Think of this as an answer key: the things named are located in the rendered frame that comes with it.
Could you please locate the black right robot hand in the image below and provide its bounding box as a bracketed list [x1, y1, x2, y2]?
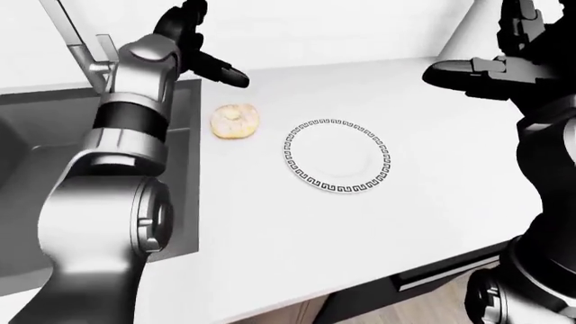
[421, 0, 576, 113]

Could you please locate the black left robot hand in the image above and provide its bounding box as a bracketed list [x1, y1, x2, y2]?
[152, 0, 251, 90]

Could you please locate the round yellow glazed pastry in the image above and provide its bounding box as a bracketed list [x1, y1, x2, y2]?
[210, 103, 263, 140]

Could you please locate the silver kitchen faucet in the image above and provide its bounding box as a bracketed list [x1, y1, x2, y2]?
[38, 0, 122, 97]

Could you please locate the white plate with black pattern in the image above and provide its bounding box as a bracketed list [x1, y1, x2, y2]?
[283, 117, 392, 194]

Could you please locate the grey kitchen sink basin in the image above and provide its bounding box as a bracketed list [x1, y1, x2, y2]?
[0, 77, 203, 271]

